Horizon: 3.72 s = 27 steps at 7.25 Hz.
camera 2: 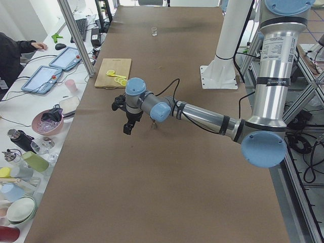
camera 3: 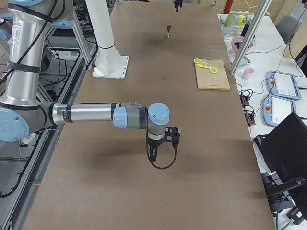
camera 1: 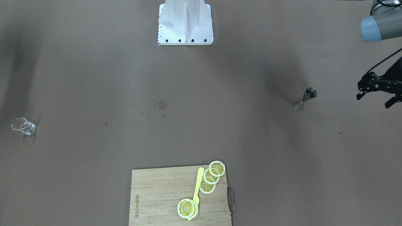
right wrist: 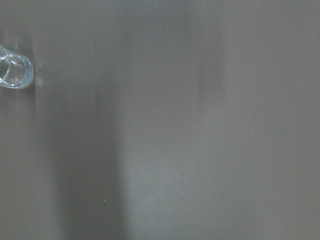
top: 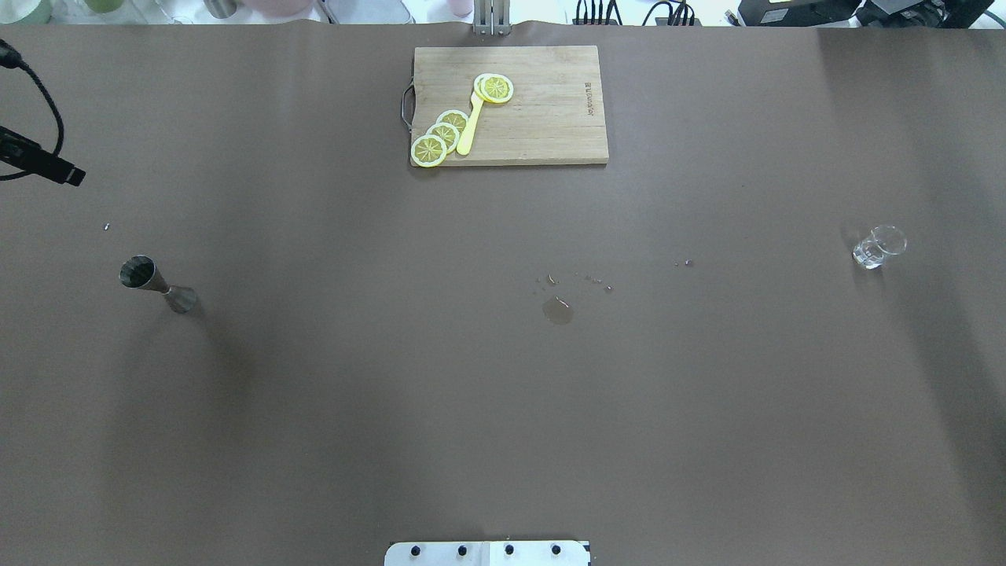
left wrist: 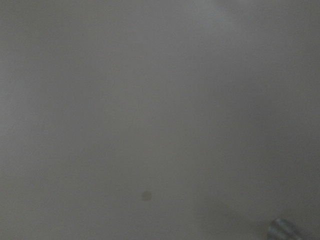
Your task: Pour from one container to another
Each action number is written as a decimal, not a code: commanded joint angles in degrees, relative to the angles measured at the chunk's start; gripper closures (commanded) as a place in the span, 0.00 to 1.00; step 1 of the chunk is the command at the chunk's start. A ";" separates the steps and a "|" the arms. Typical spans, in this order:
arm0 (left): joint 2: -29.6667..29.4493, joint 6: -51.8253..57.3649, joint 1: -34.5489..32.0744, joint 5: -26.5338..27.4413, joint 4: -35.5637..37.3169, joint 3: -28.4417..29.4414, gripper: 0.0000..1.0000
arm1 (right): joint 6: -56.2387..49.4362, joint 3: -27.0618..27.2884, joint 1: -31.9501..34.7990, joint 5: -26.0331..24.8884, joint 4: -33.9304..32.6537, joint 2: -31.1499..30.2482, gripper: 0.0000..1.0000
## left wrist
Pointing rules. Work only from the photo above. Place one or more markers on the steel jigger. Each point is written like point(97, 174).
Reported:
point(282, 229)

